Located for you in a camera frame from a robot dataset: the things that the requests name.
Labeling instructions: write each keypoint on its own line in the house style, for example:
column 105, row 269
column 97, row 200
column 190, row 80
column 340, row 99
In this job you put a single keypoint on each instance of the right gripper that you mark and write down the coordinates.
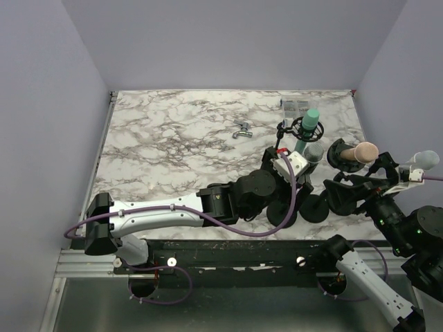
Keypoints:
column 341, row 194

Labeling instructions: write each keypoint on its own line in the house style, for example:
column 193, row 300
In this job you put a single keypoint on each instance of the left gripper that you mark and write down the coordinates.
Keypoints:
column 267, row 165

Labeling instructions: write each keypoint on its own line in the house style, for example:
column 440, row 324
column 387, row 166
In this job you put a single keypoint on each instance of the black round-base mic stand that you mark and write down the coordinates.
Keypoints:
column 310, row 210

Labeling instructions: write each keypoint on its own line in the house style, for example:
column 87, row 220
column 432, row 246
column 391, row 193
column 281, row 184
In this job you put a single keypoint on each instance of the grey mesh microphone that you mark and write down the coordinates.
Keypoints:
column 313, row 154

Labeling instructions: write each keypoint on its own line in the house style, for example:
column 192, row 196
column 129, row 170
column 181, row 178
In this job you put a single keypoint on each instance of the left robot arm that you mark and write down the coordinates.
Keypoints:
column 222, row 205

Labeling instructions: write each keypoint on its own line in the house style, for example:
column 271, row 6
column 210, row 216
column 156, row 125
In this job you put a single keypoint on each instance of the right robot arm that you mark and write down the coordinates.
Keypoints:
column 416, row 237

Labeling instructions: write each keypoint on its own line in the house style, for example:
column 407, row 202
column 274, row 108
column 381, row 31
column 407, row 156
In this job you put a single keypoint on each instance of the black stand of pink microphone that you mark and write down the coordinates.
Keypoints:
column 334, row 160

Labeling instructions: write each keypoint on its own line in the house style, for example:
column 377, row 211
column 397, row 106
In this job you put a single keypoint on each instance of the pink microphone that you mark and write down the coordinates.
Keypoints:
column 364, row 152

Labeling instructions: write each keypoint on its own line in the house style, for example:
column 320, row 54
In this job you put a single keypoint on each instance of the white microphone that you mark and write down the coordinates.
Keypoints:
column 425, row 160

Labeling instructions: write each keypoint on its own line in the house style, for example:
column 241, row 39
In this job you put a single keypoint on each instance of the teal microphone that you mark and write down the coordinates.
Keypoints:
column 306, row 126

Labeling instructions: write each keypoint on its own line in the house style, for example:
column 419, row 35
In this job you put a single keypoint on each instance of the chrome faucet tap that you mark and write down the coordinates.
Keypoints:
column 244, row 130

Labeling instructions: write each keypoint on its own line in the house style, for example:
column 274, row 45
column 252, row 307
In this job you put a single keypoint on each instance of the clear plastic screw box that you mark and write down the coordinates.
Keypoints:
column 293, row 108

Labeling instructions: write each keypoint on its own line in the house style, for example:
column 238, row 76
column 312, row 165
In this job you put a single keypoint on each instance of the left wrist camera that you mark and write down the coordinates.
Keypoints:
column 297, row 164

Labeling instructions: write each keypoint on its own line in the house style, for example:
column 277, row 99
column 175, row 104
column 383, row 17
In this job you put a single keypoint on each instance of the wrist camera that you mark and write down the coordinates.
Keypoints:
column 410, row 173
column 297, row 164

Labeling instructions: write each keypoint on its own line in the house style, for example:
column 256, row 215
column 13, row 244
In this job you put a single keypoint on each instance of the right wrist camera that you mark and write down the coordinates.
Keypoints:
column 410, row 173

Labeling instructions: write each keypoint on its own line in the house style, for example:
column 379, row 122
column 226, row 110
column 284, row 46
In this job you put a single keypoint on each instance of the black tripod shock-mount stand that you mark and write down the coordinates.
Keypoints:
column 293, row 129

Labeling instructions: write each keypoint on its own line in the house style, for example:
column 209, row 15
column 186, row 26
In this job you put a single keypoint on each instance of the aluminium frame rail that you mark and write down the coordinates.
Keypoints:
column 72, row 262

